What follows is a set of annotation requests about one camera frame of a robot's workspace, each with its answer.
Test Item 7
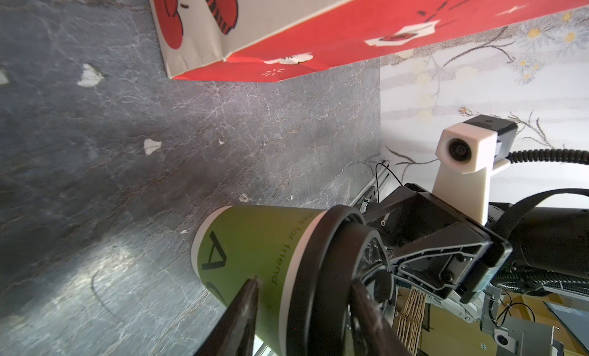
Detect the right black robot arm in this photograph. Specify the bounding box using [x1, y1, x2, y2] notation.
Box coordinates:
[364, 149, 588, 304]

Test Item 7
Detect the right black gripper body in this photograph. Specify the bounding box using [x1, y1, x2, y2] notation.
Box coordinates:
[363, 184, 512, 304]

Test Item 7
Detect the green white paper cup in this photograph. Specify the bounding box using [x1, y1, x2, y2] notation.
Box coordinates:
[191, 205, 325, 355]

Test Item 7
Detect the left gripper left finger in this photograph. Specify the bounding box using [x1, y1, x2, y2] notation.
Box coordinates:
[194, 277, 259, 356]

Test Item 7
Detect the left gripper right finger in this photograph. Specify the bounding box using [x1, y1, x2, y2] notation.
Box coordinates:
[349, 279, 410, 356]

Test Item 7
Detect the red white paper bag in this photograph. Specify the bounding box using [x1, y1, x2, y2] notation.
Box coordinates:
[149, 0, 588, 82]

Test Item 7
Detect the black plastic cup lid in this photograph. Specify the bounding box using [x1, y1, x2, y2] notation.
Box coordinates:
[281, 205, 389, 355]

